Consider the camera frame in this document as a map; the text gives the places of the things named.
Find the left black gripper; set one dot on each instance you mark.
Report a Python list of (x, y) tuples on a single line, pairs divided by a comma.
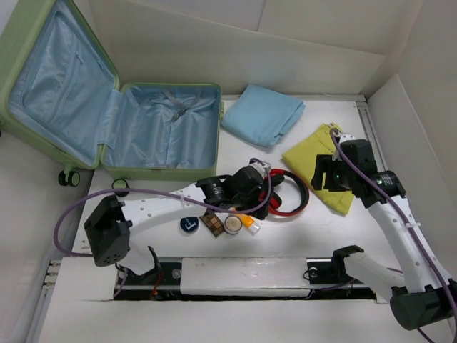
[(255, 203)]

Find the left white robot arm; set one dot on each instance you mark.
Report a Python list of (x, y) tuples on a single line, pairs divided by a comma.
[(113, 222)]

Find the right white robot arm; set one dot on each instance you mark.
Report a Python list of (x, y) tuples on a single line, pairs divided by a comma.
[(423, 292)]

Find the light blue cloth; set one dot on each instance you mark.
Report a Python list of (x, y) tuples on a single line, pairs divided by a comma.
[(262, 116)]

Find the white foam block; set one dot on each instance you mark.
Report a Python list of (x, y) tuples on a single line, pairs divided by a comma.
[(244, 277)]

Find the yellow shorts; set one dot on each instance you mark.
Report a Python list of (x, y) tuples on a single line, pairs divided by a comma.
[(301, 159)]

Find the brown eyeshadow palette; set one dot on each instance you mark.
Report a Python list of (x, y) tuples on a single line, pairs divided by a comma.
[(213, 224)]

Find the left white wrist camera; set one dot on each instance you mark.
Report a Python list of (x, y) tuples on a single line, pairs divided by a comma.
[(263, 168)]

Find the dark blue round tin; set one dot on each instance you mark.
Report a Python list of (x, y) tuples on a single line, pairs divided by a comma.
[(189, 225)]

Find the green hard-shell suitcase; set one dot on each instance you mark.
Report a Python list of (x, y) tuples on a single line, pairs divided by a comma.
[(62, 95)]

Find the metal base rail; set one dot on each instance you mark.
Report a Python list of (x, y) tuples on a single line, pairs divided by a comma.
[(81, 279)]

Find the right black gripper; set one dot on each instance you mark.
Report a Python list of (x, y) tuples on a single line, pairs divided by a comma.
[(325, 163)]

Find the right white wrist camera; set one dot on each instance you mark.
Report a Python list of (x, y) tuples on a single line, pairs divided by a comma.
[(338, 138)]

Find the orange sunscreen tube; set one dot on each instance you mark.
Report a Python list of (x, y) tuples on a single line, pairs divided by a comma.
[(252, 226)]

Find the red black headphones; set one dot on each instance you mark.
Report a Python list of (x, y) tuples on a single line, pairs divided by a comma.
[(290, 194)]

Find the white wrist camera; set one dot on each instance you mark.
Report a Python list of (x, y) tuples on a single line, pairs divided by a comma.
[(263, 168), (338, 138)]

